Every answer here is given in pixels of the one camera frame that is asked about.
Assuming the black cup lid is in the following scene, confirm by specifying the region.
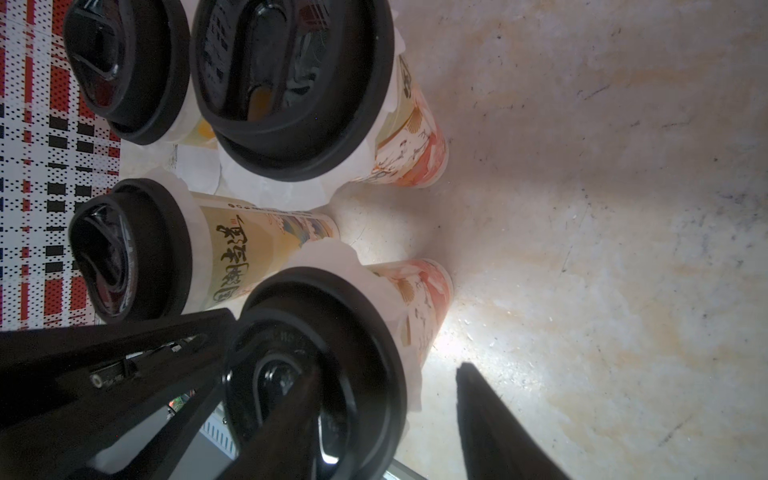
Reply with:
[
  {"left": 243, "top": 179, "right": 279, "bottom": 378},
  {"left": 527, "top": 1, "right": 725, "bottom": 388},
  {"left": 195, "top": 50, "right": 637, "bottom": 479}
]
[
  {"left": 224, "top": 267, "right": 407, "bottom": 479},
  {"left": 190, "top": 1, "right": 395, "bottom": 182},
  {"left": 68, "top": 178, "right": 193, "bottom": 323},
  {"left": 63, "top": 0, "right": 190, "bottom": 146}
]

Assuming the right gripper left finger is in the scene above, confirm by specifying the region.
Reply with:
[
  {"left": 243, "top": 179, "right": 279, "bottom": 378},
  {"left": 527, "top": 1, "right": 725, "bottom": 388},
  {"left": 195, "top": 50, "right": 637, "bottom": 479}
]
[{"left": 219, "top": 367, "right": 322, "bottom": 479}]

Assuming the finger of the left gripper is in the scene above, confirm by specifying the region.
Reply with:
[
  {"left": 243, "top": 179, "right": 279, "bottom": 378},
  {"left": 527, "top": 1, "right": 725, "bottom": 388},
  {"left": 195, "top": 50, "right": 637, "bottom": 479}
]
[{"left": 1, "top": 309, "right": 236, "bottom": 479}]

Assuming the paper milk tea cup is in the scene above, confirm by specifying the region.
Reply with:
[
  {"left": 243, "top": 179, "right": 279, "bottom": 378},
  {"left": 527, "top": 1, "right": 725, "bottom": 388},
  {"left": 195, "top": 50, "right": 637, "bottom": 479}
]
[{"left": 164, "top": 114, "right": 217, "bottom": 150}]

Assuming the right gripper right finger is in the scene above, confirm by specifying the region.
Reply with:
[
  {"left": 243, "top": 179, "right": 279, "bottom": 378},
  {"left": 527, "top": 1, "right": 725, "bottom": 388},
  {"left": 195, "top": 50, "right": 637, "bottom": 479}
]
[{"left": 456, "top": 362, "right": 567, "bottom": 479}]

